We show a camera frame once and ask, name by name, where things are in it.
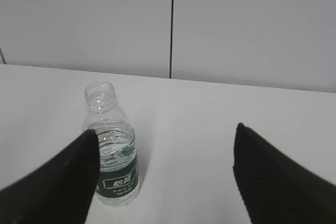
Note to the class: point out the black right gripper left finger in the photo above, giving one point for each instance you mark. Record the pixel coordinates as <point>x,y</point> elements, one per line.
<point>60,191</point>

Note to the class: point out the clear water bottle green label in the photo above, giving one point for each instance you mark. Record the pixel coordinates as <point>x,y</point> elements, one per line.
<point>119,178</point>

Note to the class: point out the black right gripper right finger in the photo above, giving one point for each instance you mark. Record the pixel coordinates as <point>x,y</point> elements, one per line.
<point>276,189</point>

